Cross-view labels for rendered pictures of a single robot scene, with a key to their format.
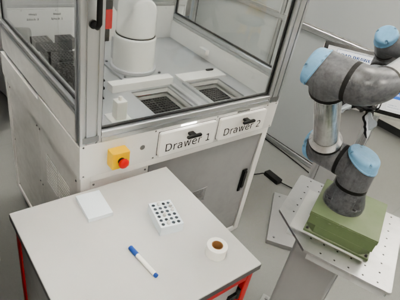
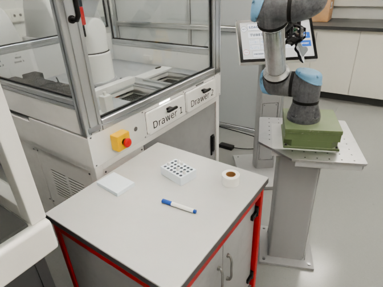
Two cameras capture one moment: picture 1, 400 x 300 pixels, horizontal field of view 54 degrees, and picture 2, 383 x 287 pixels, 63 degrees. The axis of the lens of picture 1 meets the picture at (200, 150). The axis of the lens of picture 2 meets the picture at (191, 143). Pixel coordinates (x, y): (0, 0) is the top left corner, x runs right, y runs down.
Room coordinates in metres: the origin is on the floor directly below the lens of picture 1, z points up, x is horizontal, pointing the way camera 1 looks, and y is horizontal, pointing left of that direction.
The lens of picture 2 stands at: (-0.04, 0.20, 1.48)
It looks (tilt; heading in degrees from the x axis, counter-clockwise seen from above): 29 degrees down; 350
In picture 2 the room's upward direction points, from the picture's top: 3 degrees counter-clockwise
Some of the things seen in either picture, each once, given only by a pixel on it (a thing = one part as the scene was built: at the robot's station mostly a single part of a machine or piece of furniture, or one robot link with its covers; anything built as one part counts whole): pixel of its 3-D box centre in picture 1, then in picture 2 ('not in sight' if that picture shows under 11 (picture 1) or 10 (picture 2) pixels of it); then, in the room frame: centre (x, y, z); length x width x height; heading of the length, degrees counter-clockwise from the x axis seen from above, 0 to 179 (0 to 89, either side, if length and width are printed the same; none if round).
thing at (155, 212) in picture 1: (165, 216); (178, 171); (1.01, 0.07, 0.78); 0.12 x 0.08 x 0.04; 33
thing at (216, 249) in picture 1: (216, 249); (230, 178); (0.91, -0.12, 0.78); 0.07 x 0.07 x 0.04
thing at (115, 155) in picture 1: (118, 158); (121, 140); (1.16, 0.29, 0.88); 0.07 x 0.05 x 0.07; 134
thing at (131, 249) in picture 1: (143, 261); (178, 205); (0.81, 0.10, 0.77); 0.14 x 0.02 x 0.02; 50
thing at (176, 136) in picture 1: (187, 137); (167, 113); (1.40, 0.06, 0.87); 0.29 x 0.02 x 0.11; 134
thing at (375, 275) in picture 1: (333, 234); (304, 147); (1.18, -0.59, 0.70); 0.45 x 0.44 x 0.12; 67
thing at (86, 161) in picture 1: (138, 87); (108, 95); (1.78, 0.37, 0.87); 1.02 x 0.95 x 0.14; 134
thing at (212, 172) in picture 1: (133, 162); (121, 162); (1.78, 0.36, 0.40); 1.03 x 0.95 x 0.80; 134
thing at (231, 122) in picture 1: (241, 123); (201, 94); (1.62, -0.17, 0.87); 0.29 x 0.02 x 0.11; 134
